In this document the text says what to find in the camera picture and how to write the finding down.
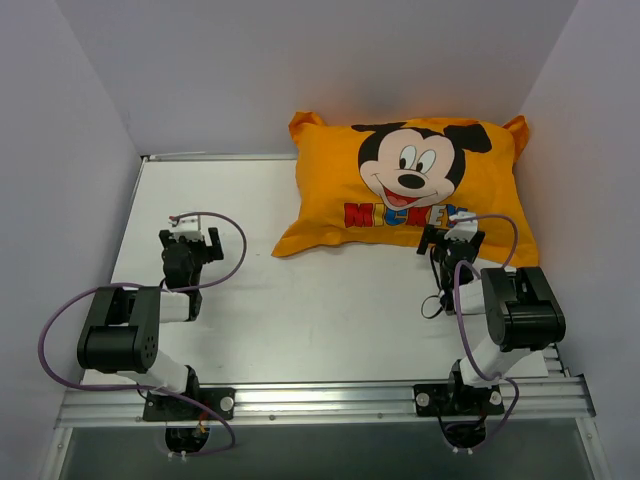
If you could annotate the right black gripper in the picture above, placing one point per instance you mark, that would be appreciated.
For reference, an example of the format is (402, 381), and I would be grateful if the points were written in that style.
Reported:
(439, 240)

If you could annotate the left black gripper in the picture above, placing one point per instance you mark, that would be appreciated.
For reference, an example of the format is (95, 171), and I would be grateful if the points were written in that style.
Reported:
(201, 245)

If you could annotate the orange Mickey Mouse pillowcase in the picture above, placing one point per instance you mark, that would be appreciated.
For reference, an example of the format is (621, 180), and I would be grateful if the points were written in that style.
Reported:
(384, 183)

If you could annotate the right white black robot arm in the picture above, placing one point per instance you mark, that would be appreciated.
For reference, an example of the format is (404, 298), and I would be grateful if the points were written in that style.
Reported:
(503, 316)

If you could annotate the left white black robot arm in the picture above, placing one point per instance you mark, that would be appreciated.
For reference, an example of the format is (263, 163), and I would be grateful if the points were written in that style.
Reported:
(121, 331)

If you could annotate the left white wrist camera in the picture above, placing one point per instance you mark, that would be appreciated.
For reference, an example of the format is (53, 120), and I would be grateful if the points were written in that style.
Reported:
(187, 226)

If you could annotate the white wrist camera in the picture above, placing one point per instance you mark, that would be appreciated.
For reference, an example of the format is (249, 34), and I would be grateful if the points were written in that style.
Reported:
(464, 227)
(187, 226)

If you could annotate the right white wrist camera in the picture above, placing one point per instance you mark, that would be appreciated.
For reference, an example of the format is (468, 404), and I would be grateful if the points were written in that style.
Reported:
(464, 227)

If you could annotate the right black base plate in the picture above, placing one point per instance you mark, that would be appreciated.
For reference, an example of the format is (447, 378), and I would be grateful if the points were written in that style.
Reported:
(448, 400)

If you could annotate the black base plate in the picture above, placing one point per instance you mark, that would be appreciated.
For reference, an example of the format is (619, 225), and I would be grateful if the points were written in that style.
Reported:
(163, 408)
(448, 400)

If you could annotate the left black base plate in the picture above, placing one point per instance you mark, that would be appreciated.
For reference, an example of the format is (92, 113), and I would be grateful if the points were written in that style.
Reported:
(163, 408)

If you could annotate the aluminium front rail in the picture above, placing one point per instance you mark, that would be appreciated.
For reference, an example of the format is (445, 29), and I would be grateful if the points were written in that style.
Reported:
(331, 403)

